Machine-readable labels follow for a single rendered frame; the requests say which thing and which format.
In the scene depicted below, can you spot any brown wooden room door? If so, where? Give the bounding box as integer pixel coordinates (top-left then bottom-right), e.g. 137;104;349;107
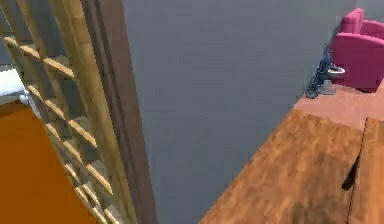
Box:
198;108;384;224

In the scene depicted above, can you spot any white round bowl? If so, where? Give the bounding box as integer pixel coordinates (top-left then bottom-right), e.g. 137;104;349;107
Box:
327;64;346;80

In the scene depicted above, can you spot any pink armchair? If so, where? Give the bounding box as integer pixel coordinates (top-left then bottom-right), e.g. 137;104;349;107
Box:
329;7;384;94

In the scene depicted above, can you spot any wooden lattice room door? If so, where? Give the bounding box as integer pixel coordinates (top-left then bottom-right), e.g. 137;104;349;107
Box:
0;0;158;224

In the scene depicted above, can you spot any black door handle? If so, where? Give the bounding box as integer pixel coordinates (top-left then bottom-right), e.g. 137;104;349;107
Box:
341;149;363;192

